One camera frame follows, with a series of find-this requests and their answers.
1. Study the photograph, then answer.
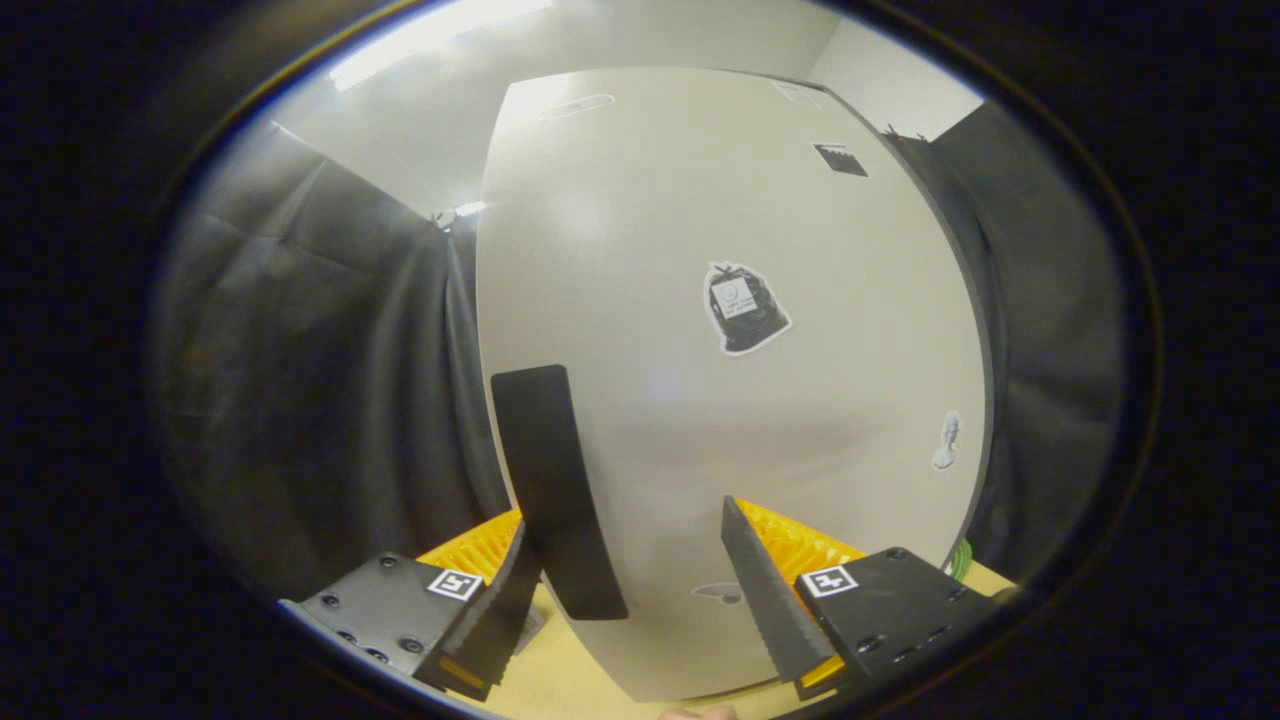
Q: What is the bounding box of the white shoe cabinet door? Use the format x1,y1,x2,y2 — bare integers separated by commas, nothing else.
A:
474,65,993,703

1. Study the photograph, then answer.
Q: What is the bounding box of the black door handle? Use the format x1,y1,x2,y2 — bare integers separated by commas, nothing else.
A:
489,364,630,622

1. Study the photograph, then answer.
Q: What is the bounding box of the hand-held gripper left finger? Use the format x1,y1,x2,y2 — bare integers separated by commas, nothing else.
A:
295,507,547,702

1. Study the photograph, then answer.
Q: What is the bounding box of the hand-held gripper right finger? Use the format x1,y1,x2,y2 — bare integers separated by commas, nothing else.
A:
720,494,1002,702

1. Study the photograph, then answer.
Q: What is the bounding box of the black backdrop cloth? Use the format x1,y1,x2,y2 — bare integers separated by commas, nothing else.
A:
888,100,1133,593
150,120,513,603

